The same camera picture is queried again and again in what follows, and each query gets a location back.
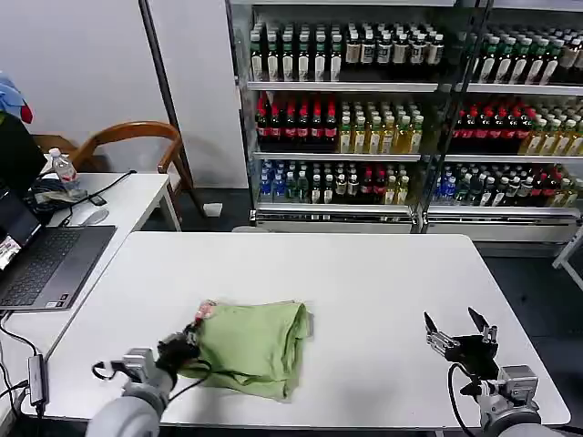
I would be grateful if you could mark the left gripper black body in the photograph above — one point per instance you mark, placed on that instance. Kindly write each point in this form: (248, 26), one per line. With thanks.
(175, 354)

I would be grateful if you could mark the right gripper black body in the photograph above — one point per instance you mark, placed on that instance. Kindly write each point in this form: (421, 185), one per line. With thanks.
(473, 354)

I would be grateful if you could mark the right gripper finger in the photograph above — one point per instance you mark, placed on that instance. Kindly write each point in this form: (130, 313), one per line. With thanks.
(436, 337)
(483, 325)

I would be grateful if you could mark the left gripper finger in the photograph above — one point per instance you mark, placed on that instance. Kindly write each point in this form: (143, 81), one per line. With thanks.
(175, 338)
(194, 342)

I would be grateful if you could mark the light green shirt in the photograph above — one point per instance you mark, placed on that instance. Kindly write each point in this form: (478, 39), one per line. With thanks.
(255, 346)

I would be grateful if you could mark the grey round seat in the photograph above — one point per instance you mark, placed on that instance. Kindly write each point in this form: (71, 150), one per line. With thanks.
(249, 229)

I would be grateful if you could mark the small white box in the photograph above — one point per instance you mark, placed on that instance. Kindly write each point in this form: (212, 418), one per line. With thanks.
(212, 209)

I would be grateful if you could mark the grey usb hub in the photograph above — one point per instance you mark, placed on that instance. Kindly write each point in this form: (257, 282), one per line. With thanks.
(38, 378)

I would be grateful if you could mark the grey open laptop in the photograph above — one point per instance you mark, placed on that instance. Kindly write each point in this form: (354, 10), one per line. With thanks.
(52, 264)

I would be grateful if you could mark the grey computer mouse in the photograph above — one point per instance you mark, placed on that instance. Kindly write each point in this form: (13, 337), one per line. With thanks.
(91, 216)

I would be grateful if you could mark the small white desk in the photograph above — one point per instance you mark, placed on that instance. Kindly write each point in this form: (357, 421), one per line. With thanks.
(132, 196)

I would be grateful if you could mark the small black flat device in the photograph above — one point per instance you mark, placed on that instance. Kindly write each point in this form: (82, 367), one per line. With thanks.
(97, 200)

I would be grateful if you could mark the clear plastic water bottle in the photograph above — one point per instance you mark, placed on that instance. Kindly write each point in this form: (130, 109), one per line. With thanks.
(64, 170)

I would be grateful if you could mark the brown wooden chair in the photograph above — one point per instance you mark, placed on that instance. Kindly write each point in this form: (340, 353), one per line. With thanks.
(136, 132)

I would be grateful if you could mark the metal shelf with bottles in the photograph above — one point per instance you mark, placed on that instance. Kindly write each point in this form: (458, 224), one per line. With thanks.
(337, 114)
(519, 118)

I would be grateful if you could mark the black slanted pole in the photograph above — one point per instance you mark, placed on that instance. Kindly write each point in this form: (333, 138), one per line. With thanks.
(167, 100)

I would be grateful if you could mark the black monitor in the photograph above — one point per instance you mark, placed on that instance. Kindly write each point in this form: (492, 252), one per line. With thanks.
(16, 155)

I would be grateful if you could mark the blue and red cloth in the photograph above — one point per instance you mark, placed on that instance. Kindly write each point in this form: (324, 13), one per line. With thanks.
(11, 98)

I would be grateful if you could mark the white table frame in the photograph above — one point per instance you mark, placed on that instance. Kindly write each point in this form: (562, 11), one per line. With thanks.
(569, 259)

